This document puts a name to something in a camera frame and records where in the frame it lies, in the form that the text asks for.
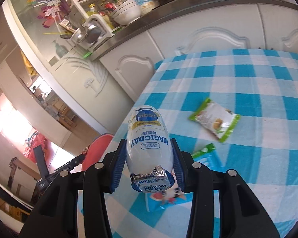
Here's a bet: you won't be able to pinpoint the clear pump bottle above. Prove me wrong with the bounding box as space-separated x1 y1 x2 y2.
52 40 68 58

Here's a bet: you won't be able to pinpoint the row of seasoning bottles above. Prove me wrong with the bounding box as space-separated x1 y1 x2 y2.
82 0 126 28

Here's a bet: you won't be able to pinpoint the white dish rack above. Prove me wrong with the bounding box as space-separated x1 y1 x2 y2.
65 0 130 50

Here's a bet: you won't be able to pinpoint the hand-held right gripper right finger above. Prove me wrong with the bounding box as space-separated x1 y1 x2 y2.
170 137 281 238

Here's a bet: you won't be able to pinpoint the steel-edged kitchen countertop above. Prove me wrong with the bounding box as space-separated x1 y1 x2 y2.
89 0 298 61

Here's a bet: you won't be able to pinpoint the long green edged packet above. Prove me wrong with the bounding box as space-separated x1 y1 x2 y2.
192 143 216 159

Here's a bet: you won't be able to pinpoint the steel ladle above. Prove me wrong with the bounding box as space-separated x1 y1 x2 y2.
71 24 103 45

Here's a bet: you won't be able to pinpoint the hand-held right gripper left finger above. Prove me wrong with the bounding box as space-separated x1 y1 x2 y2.
19 139 128 238

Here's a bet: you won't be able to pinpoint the blue print white container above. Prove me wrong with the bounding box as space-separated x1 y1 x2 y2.
134 0 160 14

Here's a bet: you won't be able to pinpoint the orange plastic bucket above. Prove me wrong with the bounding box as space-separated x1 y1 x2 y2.
83 133 122 172

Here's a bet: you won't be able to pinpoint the green white snack packet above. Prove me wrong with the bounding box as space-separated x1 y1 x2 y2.
188 97 241 143

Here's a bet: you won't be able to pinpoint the stacked white bowls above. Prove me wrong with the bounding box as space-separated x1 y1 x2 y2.
110 0 142 26

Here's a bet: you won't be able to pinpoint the white cabinet door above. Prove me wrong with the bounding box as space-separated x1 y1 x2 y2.
258 0 298 53
149 4 266 56
99 30 165 103

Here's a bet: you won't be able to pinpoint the red cloth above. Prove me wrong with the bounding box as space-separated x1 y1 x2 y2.
22 131 53 164

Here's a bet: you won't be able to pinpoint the small white foil-lid bottle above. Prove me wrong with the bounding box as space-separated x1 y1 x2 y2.
126 105 175 194

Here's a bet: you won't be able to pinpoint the blue white checkered tablecloth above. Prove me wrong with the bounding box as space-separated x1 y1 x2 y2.
77 49 298 238

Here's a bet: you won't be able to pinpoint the blue cat print packet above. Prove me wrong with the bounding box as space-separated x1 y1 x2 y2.
145 152 224 213

